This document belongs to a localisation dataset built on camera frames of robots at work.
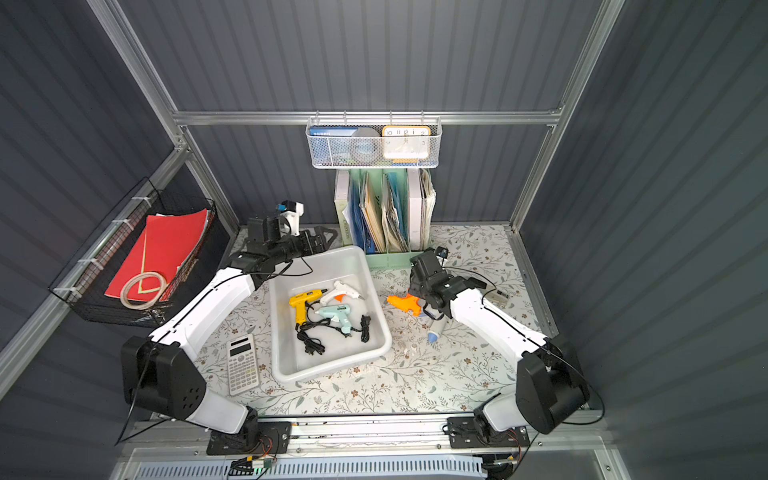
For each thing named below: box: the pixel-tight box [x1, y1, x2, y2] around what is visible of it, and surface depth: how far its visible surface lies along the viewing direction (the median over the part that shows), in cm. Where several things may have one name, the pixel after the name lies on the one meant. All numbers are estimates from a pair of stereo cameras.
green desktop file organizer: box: [334, 168, 437, 270], surface depth 101 cm
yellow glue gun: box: [289, 289, 328, 326], surface depth 98 cm
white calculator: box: [226, 333, 260, 397], surface depth 86 cm
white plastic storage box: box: [269, 246, 393, 383], surface depth 92 cm
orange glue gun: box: [387, 294, 422, 317], surface depth 86 cm
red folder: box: [105, 208, 207, 298], surface depth 75 cm
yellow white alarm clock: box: [382, 125, 431, 163], surface depth 90 cm
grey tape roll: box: [349, 127, 381, 164], surface depth 90 cm
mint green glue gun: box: [319, 304, 352, 335], surface depth 95 cm
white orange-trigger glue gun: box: [320, 280, 365, 306], surface depth 101 cm
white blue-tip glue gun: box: [427, 315, 447, 344], surface depth 91 cm
